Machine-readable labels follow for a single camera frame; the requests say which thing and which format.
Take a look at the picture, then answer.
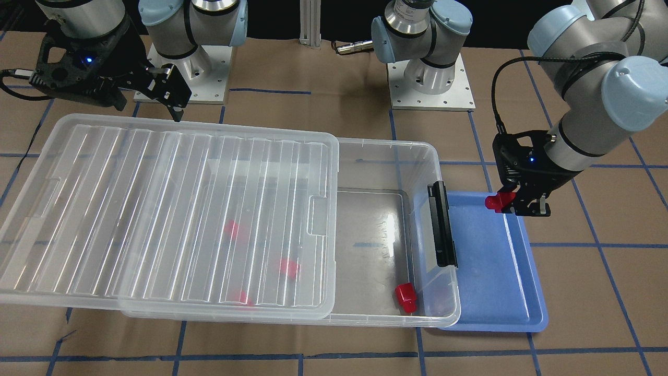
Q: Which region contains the black box latch handle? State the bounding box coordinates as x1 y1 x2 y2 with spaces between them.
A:
427 181 458 267

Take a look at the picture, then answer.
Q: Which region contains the aluminium frame post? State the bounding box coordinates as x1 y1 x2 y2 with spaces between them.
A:
299 0 321 50

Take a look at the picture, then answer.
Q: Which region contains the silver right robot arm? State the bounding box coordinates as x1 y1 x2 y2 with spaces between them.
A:
28 1 248 122

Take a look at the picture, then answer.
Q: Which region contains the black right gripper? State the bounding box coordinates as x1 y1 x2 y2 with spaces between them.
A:
29 14 192 122

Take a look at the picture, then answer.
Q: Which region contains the blue plastic tray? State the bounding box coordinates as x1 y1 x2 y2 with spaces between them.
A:
447 191 548 333

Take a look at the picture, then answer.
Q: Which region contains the clear plastic storage box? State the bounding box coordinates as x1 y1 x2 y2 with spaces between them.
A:
114 133 460 326

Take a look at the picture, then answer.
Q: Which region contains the red block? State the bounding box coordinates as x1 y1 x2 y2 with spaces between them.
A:
279 258 300 280
229 290 255 307
395 282 418 314
484 192 502 214
223 219 248 243

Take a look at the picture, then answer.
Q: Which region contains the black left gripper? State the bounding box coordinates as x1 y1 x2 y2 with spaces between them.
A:
493 130 580 217

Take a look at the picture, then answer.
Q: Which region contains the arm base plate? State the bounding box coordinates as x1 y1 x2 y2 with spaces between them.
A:
134 44 233 105
386 54 476 112

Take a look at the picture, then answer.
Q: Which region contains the clear plastic box lid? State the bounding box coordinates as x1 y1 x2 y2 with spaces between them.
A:
1 113 339 323

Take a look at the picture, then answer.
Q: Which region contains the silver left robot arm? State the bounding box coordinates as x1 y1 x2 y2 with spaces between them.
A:
371 1 667 217

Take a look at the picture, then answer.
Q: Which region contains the silver cylindrical connector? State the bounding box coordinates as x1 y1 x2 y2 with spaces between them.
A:
332 40 374 55

